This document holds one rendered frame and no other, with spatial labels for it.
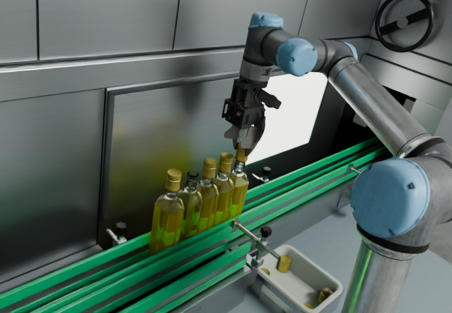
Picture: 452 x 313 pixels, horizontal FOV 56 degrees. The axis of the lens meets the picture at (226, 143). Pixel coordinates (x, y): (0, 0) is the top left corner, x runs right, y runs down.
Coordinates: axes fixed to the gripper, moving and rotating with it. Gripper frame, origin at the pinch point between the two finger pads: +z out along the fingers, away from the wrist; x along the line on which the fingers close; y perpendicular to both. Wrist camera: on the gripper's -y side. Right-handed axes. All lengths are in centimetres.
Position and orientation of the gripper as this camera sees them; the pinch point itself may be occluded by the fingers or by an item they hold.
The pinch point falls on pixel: (243, 147)
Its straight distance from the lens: 114.3
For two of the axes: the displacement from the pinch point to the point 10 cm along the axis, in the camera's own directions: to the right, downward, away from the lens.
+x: 6.8, 4.4, -5.8
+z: -1.8, 8.7, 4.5
